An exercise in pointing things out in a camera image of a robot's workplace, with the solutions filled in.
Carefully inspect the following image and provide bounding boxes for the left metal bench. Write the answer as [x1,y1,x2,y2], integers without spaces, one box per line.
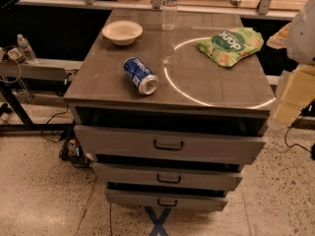
[0,58,83,133]

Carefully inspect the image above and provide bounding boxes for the top drawer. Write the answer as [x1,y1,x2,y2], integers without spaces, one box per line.
[74,125,265,164]

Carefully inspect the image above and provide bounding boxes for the black cable on floor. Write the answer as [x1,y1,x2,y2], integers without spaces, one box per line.
[39,105,72,145]
[283,106,315,155]

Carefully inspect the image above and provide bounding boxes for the black cable on left floor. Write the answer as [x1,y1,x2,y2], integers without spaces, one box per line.
[39,105,72,145]

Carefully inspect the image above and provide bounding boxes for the blue tape cross on floor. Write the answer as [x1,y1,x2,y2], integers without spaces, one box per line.
[145,206,171,236]

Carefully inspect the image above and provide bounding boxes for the small water bottle on bench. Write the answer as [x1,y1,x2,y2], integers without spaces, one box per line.
[17,34,37,64]

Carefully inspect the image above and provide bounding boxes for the drawer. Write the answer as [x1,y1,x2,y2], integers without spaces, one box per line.
[93,163,243,191]
[74,125,265,164]
[105,189,228,211]

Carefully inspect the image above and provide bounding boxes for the black cable on right floor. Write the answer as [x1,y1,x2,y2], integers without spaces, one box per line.
[283,106,315,155]

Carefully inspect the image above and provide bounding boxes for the blue soda can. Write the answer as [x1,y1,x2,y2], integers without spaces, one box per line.
[123,57,158,95]

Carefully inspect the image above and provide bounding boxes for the white bowl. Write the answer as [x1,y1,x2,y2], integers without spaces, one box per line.
[101,21,143,46]

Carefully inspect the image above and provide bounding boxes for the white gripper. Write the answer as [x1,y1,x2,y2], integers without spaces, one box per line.
[267,0,315,126]

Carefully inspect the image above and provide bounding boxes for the grey drawer cabinet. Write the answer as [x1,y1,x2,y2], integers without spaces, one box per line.
[65,10,276,198]

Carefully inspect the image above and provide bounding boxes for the bottom drawer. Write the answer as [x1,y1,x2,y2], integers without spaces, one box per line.
[105,189,228,211]

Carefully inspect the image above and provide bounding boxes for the middle drawer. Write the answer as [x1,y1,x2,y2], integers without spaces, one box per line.
[93,163,243,191]

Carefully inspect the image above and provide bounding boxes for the clear water bottle on cabinet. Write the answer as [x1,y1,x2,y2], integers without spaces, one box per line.
[161,0,178,30]

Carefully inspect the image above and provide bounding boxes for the green rice chip bag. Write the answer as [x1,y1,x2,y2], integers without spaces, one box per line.
[197,28,264,68]

